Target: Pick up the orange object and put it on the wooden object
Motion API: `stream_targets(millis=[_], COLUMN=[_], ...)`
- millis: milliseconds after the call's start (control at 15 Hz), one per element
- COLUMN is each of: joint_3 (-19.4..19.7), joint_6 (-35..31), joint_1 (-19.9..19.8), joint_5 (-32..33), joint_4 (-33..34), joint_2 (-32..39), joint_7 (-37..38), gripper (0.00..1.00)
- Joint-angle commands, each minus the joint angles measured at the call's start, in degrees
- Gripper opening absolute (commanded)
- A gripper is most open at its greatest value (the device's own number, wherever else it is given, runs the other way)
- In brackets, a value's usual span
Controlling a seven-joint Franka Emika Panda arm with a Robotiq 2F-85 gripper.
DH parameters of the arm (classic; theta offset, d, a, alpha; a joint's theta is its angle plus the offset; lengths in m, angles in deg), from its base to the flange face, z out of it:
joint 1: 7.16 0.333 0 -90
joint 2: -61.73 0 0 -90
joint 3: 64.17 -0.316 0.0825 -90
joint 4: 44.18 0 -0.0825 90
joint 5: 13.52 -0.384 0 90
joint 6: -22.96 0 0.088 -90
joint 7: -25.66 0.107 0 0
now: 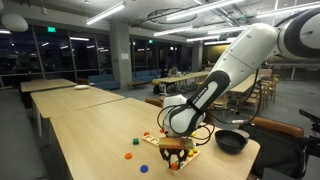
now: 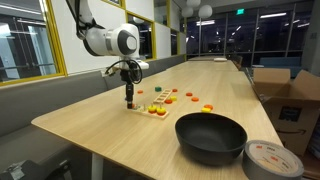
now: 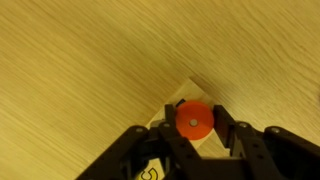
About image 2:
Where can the cardboard box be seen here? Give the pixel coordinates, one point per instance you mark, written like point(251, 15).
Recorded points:
point(293, 113)

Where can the wooden slotted tray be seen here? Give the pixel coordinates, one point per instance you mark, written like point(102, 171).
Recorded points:
point(162, 96)

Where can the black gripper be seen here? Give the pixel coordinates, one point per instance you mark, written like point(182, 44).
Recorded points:
point(127, 76)

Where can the light wooden table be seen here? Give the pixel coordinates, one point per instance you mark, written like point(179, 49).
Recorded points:
point(206, 66)
point(203, 58)

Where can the large yellow framed window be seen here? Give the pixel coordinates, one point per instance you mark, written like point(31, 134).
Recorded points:
point(26, 50)

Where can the wooden peg board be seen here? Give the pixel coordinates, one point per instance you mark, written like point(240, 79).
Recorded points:
point(141, 110)

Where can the blue sofa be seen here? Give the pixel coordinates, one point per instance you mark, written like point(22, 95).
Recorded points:
point(280, 61)

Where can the white table leg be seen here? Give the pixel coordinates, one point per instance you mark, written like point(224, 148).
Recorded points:
point(97, 166)

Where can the narrow yellow framed window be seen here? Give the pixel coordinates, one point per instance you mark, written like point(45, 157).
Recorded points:
point(174, 41)

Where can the medium yellow framed window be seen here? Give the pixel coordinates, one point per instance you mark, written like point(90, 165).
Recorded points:
point(146, 40)

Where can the grey duct tape roll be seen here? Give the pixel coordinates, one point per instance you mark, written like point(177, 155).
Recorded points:
point(271, 160)

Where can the brown chair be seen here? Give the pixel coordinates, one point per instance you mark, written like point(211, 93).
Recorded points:
point(240, 61)

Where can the white globe pendant lamp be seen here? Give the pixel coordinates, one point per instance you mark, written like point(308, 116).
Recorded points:
point(187, 12)
point(205, 11)
point(193, 3)

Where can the white flat object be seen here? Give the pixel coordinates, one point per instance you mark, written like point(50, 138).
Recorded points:
point(220, 59)

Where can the black bowl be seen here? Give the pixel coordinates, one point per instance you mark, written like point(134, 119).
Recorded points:
point(210, 140)

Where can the green exit sign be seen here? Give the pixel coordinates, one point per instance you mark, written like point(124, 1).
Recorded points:
point(240, 11)

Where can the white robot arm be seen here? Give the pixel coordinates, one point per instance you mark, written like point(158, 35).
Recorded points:
point(100, 40)

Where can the grey upholstered bench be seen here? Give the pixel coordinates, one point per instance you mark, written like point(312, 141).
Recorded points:
point(50, 96)

